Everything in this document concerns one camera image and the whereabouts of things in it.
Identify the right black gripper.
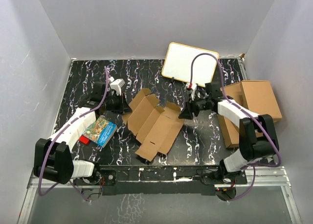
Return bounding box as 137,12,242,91
179,92,212,119

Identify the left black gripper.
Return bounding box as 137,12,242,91
103,92,133,115

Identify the blue treehouse book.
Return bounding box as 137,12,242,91
82,116,117,147

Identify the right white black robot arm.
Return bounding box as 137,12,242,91
179,82,279,183

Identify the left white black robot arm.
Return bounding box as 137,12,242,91
33,77,132,184

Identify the flat brown cardboard box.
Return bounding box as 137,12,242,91
218,82,243,148

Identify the closed brown cardboard box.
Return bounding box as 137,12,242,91
240,80,282,122

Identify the small red block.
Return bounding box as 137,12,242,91
79,135,90,145

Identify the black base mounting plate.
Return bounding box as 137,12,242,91
74,165,247,196

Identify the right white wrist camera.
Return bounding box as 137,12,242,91
185,82,198,100

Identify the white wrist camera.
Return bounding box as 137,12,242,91
109,77,125,96
185,82,198,100

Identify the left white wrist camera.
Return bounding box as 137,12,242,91
109,77,125,96

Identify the whiteboard with wooden frame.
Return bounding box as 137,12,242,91
161,42,219,87

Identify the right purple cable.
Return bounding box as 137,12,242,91
190,52,282,202

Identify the purple cable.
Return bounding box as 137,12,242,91
38,66,111,202
190,52,282,202

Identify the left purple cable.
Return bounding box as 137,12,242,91
38,66,111,202

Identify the aluminium frame rail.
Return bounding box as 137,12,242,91
18,167,301,224

